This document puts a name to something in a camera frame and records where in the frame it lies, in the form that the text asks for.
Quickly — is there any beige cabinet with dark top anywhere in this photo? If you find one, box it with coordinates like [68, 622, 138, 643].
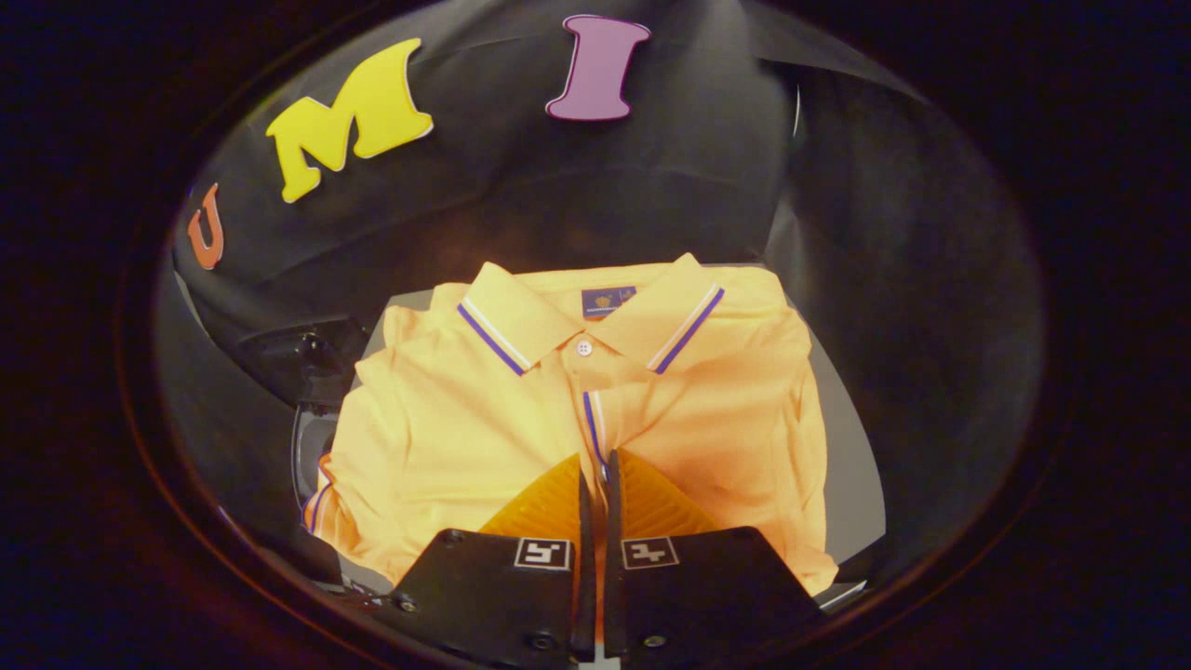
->
[358, 264, 888, 610]

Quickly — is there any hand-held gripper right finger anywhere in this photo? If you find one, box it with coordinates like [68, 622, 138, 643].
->
[603, 449, 825, 670]

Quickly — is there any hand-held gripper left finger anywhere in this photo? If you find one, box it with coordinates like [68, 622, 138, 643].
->
[368, 453, 597, 670]

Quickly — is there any black backdrop cloth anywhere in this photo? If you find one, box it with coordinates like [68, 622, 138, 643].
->
[154, 0, 1048, 596]

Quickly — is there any orange polo shirt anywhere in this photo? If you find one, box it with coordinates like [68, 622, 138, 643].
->
[302, 253, 839, 597]

